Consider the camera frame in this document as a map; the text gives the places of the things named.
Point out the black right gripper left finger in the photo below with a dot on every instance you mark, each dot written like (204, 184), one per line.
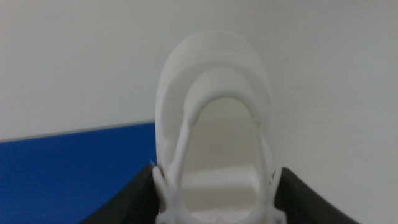
(133, 202)

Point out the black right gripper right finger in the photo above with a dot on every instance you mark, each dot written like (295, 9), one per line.
(301, 202)

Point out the blue rectangular mat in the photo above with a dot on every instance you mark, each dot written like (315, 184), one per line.
(62, 177)

